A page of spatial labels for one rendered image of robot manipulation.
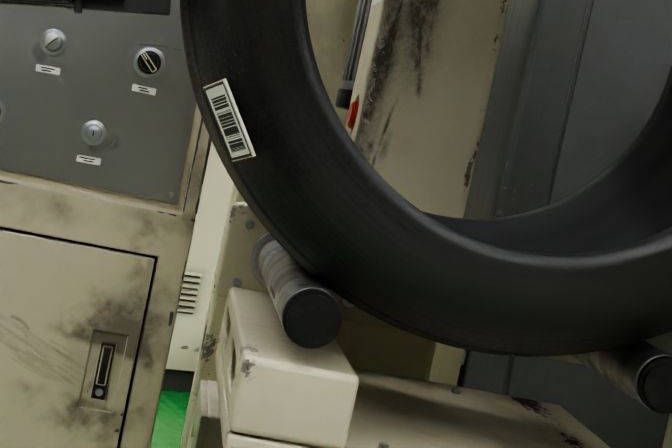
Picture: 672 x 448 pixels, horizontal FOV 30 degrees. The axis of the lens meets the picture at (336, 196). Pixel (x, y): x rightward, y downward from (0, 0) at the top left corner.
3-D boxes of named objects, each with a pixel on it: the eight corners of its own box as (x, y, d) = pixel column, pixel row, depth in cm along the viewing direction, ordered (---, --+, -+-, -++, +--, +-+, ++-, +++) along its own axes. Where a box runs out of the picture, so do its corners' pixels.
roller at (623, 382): (543, 340, 131) (512, 313, 130) (572, 308, 131) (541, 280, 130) (669, 427, 96) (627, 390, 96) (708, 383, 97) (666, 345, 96)
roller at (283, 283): (298, 284, 128) (254, 278, 127) (304, 240, 127) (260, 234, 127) (338, 353, 93) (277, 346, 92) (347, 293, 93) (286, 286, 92)
